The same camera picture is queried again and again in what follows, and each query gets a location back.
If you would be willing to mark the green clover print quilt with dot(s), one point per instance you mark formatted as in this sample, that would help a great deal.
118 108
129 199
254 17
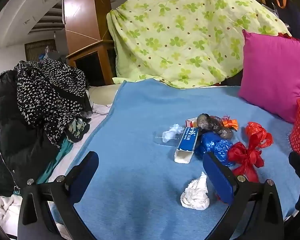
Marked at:
177 30

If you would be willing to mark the large red plastic bag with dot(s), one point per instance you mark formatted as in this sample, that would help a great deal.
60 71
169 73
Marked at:
285 35

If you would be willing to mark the small orange white box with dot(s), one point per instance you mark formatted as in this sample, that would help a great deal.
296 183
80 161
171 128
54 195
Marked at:
190 123

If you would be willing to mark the clear plastic packaging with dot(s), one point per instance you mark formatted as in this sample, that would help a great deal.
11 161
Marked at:
160 141

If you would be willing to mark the long blue white carton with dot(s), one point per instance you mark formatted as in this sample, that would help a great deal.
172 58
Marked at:
187 141

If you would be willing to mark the cream cushion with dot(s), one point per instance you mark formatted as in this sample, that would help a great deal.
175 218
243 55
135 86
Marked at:
102 93

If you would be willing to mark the teal cloth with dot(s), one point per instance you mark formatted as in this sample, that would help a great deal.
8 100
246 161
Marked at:
62 152

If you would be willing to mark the dark plastic bag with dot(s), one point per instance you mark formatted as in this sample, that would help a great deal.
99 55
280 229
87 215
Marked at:
210 125

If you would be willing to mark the orange wrapper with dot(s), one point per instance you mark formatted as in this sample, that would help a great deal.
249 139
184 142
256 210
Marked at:
231 123

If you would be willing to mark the black padded jacket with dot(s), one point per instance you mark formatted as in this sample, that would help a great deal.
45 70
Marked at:
10 142

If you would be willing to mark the green patterned cloth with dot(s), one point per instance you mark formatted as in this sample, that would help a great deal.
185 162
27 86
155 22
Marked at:
77 130

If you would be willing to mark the blue plastic bag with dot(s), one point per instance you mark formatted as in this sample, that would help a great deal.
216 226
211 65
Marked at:
216 147

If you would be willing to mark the pink pillow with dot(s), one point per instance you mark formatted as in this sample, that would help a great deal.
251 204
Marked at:
272 75

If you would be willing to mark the white face mask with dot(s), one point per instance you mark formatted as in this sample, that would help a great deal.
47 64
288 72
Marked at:
171 132

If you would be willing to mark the blue blanket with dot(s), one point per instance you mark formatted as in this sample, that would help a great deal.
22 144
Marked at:
140 130

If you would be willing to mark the white cloth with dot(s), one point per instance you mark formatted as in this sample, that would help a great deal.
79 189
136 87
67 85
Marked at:
7 210

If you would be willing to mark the white tissue wad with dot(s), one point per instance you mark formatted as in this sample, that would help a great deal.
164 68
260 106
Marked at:
195 197

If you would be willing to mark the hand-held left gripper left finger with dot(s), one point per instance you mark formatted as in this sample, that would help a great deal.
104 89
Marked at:
87 172

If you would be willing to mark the pale bed sheet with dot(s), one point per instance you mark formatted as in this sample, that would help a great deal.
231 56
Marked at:
85 140

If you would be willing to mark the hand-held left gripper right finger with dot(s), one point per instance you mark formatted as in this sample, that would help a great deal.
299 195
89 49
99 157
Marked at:
218 180

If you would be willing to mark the knotted red plastic bag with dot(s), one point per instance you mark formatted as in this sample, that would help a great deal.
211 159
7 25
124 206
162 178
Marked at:
250 155

